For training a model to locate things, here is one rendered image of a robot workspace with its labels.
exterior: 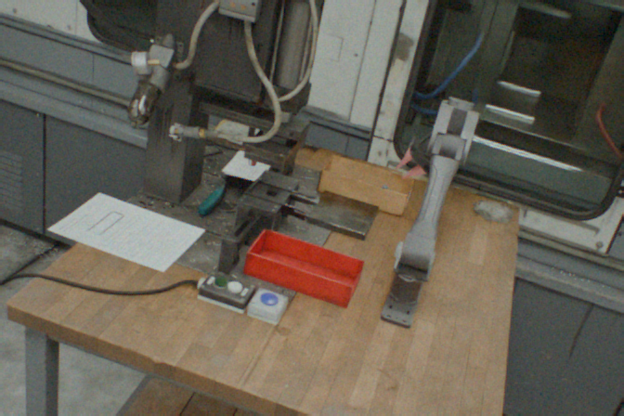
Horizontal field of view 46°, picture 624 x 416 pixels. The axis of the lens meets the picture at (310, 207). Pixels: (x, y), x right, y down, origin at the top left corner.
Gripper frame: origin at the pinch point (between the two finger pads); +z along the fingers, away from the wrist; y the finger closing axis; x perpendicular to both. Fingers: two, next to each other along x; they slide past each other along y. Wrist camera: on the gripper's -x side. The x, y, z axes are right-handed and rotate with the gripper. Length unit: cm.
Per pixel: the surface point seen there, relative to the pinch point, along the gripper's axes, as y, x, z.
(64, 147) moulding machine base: 79, -35, 113
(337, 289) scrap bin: -1, 55, 6
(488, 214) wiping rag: -27.2, -8.7, -8.0
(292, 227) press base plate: 11.4, 29.6, 20.4
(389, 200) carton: -3.1, 6.6, 5.5
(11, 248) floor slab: 67, -31, 169
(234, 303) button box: 13, 69, 19
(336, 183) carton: 9.8, 6.7, 14.2
